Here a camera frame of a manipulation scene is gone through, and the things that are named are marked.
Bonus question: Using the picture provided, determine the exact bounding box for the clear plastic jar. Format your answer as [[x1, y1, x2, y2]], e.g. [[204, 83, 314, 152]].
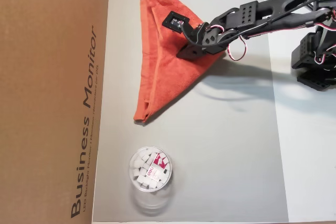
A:
[[128, 145, 176, 216]]

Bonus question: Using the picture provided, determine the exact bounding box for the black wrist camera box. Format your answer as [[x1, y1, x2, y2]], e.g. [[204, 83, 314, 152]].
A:
[[161, 10, 189, 34]]

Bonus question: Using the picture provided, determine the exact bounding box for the grey table mat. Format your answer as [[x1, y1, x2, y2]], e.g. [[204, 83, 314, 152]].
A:
[[91, 0, 290, 223]]

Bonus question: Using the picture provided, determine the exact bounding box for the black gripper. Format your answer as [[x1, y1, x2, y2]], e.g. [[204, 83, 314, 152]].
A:
[[175, 22, 229, 61]]

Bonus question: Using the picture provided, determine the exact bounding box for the cardboard monitor box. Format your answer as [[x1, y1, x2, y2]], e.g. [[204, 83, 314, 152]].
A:
[[0, 0, 111, 224]]

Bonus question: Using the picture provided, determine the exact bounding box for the orange terry towel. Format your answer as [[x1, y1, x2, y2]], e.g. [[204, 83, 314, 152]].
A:
[[133, 0, 227, 124]]

